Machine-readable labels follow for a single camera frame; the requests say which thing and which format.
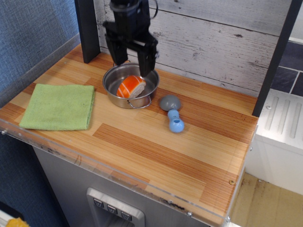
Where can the orange white toy sushi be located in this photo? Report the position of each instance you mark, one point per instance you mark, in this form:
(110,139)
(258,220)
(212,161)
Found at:
(131,87)

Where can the grey blue toy scoop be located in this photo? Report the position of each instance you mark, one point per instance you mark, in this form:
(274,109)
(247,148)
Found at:
(172,104)

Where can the silver dispenser button panel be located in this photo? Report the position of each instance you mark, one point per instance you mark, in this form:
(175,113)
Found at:
(111,212)

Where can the white ribbed drainboard unit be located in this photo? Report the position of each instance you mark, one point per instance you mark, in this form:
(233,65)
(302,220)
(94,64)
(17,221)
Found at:
(276,153)

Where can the stainless steel pot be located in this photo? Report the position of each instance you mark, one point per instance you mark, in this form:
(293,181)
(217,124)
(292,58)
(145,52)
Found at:
(114,77)

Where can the green folded cloth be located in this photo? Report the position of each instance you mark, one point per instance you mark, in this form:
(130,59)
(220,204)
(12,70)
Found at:
(59,108)

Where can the yellow object at corner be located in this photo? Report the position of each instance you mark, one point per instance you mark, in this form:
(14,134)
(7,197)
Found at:
(16,222)

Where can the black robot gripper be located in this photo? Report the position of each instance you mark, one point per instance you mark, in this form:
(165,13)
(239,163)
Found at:
(131,25)

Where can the black right shelf post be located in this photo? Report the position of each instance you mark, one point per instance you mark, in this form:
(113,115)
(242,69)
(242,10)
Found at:
(277,55)

